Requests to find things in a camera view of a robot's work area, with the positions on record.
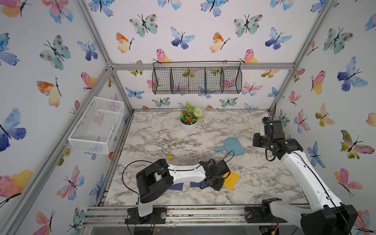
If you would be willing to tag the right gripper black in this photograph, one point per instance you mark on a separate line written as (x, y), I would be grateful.
(257, 137)

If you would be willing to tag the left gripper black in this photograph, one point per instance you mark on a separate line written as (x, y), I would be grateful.
(219, 186)

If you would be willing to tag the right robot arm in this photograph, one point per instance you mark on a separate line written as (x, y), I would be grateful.
(327, 214)

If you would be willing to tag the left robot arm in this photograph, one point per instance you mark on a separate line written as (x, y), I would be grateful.
(159, 176)

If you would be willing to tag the potted flower plant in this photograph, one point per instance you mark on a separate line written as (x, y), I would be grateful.
(190, 117)

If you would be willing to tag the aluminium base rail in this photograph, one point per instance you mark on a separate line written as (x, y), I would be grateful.
(196, 215)

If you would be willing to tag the black wire wall basket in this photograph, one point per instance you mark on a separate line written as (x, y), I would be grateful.
(202, 77)

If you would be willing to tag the white mesh wall basket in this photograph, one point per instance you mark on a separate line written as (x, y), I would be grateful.
(95, 131)

